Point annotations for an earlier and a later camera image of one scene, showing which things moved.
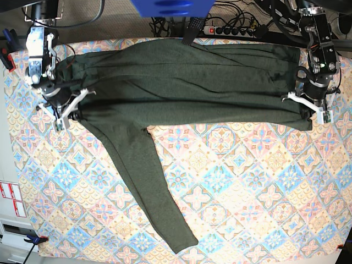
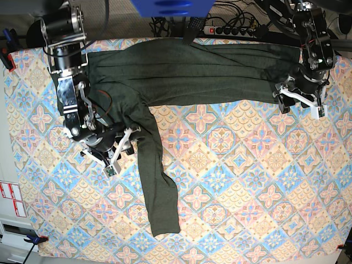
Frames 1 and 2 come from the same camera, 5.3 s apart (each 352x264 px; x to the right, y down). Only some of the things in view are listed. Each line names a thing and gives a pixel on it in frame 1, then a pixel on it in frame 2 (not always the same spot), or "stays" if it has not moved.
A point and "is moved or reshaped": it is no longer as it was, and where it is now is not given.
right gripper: x=59 y=95 -> x=104 y=138
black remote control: x=195 y=25 stays
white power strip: x=229 y=31 stays
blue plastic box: x=174 y=8 stays
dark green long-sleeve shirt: x=132 y=88 is moved or reshaped
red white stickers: x=11 y=191 stays
